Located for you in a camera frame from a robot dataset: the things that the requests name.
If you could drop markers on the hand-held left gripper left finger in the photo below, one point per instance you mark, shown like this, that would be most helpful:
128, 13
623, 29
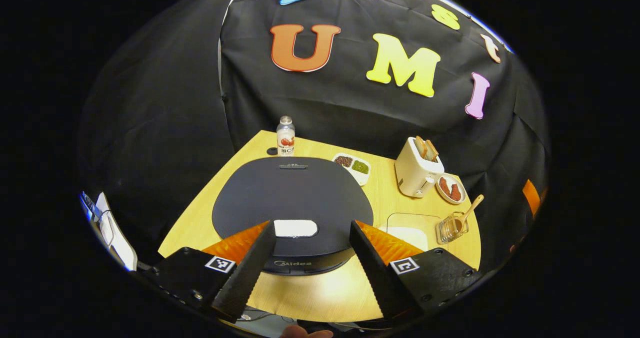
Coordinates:
245, 278

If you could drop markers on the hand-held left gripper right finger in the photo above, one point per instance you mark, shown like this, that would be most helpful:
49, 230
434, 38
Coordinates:
375, 273

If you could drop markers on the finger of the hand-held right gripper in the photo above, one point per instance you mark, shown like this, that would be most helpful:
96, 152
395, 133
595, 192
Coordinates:
532, 198

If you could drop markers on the cream rice container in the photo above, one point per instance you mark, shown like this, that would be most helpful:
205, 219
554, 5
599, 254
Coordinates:
410, 235

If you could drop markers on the wooden spoon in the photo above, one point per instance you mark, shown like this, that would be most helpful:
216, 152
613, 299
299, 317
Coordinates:
470, 210

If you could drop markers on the dark grey rice cooker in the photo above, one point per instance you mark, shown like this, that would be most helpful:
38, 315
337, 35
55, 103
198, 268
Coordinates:
292, 193

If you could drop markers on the brown meat piece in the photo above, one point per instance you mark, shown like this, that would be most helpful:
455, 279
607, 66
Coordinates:
444, 184
455, 192

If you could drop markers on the white round plate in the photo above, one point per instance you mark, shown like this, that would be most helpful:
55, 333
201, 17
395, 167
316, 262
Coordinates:
441, 195

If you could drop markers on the white toaster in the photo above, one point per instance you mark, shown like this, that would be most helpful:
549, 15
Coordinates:
412, 173

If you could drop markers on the white divided bean dish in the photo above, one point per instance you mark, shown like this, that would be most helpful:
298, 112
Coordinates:
352, 166

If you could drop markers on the toast slice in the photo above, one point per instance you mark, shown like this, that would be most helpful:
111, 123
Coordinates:
421, 147
432, 150

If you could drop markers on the black bottle cap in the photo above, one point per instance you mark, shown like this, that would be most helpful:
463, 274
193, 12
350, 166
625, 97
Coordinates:
272, 151

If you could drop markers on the clear drink bottle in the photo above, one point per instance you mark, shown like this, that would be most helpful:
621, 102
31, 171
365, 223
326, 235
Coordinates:
285, 137

